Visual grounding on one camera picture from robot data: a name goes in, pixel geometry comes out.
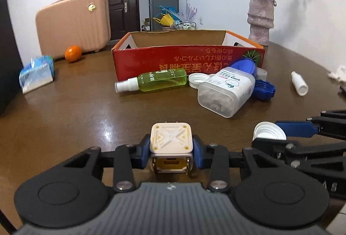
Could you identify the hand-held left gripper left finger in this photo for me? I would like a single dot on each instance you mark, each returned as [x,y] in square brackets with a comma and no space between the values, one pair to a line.
[146,153]

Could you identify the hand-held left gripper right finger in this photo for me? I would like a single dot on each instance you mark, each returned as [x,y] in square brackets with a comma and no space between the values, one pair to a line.
[197,154]

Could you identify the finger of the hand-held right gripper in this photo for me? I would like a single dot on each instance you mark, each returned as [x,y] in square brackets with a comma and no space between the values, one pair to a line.
[310,148]
[294,129]

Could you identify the wide white plastic cap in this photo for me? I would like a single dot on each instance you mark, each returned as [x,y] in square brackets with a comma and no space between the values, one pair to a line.
[267,131]

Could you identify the cream cube charger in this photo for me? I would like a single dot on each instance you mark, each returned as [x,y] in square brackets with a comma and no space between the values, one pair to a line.
[170,140]

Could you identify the blue ribbed lid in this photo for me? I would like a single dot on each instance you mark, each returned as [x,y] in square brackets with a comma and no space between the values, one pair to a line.
[265,90]

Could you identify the clear plastic jar blue lid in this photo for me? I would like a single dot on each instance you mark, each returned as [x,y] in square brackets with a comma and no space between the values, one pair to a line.
[224,92]

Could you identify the white screw cap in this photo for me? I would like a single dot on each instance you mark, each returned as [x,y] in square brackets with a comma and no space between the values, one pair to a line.
[198,80]

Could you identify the green spray bottle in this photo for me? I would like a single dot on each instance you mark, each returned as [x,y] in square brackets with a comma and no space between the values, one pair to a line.
[162,79]

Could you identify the red cardboard box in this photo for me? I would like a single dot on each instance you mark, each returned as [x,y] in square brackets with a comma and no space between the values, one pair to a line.
[189,60]

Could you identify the small white bottle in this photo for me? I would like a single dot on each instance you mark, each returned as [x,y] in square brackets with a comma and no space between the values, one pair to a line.
[299,84]

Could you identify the small clear cup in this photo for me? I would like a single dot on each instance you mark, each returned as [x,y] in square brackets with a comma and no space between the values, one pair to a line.
[262,73]

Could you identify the crumpled white tissue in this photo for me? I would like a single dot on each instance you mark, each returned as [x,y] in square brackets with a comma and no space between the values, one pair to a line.
[338,74]

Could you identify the pink ribbed vase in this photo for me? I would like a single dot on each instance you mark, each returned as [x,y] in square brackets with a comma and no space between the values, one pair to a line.
[260,21]

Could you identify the orange fruit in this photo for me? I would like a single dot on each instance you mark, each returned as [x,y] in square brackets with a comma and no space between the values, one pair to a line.
[73,54]

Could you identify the small cardboard box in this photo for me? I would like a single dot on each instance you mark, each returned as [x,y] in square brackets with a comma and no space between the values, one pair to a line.
[146,25]

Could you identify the blue tissue pack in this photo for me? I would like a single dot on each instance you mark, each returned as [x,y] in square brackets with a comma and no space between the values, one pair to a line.
[36,75]

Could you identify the yellow plastic item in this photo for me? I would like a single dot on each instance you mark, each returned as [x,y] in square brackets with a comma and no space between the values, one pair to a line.
[165,20]

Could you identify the blue plastic item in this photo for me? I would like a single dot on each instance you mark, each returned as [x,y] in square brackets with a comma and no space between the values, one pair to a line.
[169,10]

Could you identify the dark brown door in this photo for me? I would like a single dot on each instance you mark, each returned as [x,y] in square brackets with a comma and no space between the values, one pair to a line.
[119,8]

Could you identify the pink suitcase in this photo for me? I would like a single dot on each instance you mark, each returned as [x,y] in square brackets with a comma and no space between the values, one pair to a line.
[73,24]

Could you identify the black paper bag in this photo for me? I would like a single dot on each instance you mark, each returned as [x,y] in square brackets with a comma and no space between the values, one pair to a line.
[8,62]

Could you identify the purple wall decoration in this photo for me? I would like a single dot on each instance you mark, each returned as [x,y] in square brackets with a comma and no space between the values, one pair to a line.
[190,11]

